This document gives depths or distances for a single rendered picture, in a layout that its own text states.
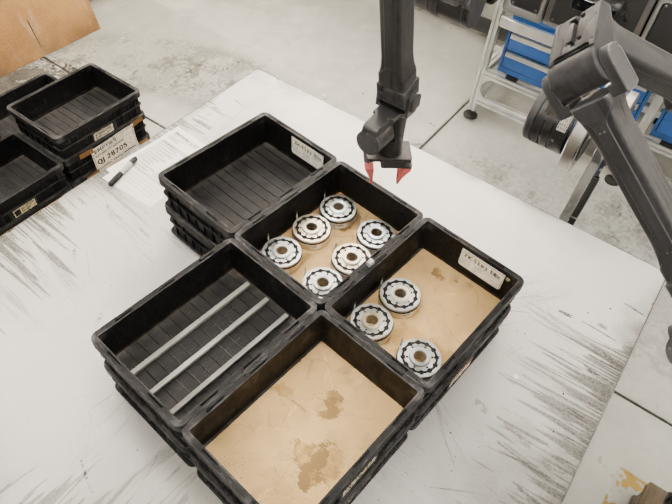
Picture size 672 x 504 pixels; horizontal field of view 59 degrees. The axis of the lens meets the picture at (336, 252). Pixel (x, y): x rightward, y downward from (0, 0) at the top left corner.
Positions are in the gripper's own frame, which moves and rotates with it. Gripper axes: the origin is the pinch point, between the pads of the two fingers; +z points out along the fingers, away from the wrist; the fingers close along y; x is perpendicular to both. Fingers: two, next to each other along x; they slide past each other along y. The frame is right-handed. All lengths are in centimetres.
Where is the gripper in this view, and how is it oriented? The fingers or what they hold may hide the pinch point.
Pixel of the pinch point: (384, 179)
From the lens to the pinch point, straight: 143.1
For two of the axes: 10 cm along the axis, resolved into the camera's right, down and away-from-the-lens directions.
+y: 10.0, 0.0, 0.6
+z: -0.5, 6.4, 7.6
